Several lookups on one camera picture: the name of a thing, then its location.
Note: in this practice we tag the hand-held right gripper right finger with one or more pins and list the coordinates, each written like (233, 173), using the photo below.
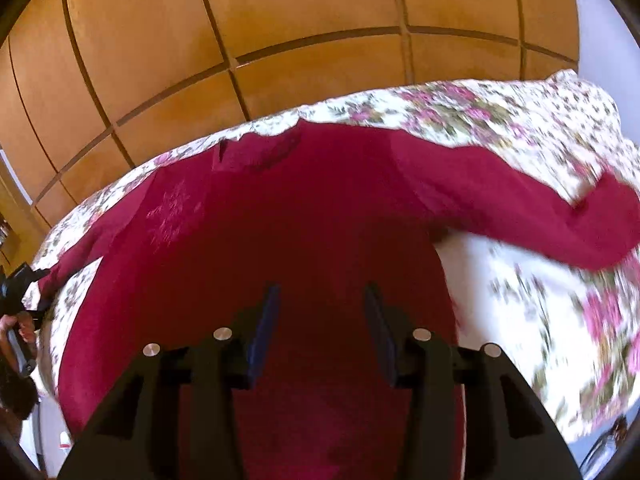
(382, 340)

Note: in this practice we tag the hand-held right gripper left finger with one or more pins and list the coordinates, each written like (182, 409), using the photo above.
(262, 340)

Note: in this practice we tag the red knit sweater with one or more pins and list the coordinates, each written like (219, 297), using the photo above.
(320, 220)

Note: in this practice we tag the person's left hand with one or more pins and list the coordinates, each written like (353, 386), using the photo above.
(15, 327)

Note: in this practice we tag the dark fuzzy object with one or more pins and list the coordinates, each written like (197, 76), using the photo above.
(17, 397)

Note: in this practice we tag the floral bedsheet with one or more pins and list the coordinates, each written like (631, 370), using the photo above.
(525, 300)

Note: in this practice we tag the wooden wardrobe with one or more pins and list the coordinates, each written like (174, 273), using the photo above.
(300, 15)

